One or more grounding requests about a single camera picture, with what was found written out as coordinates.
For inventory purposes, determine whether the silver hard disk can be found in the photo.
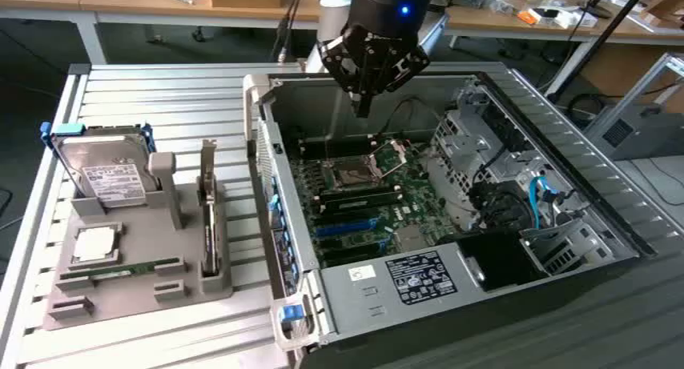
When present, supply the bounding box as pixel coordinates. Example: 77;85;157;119
56;134;161;208

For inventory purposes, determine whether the grey parts rack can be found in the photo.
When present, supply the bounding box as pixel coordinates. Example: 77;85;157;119
41;138;236;332

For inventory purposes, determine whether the grey computer tower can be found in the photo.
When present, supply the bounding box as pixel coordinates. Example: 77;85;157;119
585;102;684;162

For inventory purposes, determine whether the black monitor stand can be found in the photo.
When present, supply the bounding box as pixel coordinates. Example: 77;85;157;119
574;0;613;18

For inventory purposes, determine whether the cluttered wooden desk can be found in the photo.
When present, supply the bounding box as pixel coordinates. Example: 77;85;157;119
442;0;684;102

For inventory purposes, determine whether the metal drive cage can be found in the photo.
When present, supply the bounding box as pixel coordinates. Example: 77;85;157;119
430;84;541;186

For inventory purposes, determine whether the grey power supply unit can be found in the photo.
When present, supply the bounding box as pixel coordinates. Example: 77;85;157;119
318;240;485;335

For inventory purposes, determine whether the silver CPU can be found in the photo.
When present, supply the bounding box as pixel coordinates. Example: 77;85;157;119
72;227;118;263

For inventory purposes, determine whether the aluminium profile frame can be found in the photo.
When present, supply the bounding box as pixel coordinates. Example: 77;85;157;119
586;50;684;146

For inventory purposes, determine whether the black ribbed plastic holder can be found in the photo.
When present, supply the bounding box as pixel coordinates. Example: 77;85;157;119
468;182;535;230

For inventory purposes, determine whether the blue card retention clip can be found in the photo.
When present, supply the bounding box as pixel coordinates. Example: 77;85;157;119
265;192;283;228

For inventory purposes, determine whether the orange and white box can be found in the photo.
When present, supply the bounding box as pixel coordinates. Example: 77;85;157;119
517;6;559;26

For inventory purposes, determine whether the black expansion slot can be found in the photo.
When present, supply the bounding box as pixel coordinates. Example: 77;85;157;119
312;211;371;226

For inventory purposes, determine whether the CPU socket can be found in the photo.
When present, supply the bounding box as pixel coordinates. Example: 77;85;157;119
319;156;386;192

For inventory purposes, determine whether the black tripod pole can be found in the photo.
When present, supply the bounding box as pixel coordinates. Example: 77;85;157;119
543;0;658;104

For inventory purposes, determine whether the installed black RAM stick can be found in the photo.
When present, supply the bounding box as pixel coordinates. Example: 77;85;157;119
323;195;400;213

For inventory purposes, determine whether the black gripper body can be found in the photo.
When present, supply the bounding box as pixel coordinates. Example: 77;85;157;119
340;0;434;50

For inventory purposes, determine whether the metal socket cover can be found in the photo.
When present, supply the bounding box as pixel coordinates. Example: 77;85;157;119
367;138;412;176

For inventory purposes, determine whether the grey chipset heatsink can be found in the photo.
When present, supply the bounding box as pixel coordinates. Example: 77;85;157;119
394;227;435;250

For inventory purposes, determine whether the green RAM stick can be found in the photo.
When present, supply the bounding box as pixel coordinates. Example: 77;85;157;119
61;259;180;281

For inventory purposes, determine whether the hanging cable with metal plug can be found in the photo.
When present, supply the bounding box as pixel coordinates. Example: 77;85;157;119
272;0;303;62

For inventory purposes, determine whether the black wire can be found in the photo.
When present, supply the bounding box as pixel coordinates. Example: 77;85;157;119
382;96;446;142

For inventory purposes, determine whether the metal disk bay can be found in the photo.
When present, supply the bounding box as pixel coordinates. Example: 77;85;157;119
521;219;611;275

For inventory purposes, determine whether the blue expansion slot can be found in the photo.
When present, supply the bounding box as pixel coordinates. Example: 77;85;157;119
312;219;376;237

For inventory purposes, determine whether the blue disk caddy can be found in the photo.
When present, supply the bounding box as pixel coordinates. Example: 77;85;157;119
40;120;157;162

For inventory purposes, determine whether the graphics card with metal bracket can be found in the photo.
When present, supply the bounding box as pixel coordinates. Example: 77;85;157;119
195;138;223;276

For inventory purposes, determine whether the open PC case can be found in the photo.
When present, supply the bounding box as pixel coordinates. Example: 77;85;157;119
240;70;660;369

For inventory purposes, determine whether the white small box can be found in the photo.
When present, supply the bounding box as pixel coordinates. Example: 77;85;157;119
553;10;597;29

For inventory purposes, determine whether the blue wire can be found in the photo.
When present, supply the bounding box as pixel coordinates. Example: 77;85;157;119
526;175;559;230

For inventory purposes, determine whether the green motherboard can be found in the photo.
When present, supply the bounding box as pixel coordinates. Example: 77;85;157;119
287;138;466;266

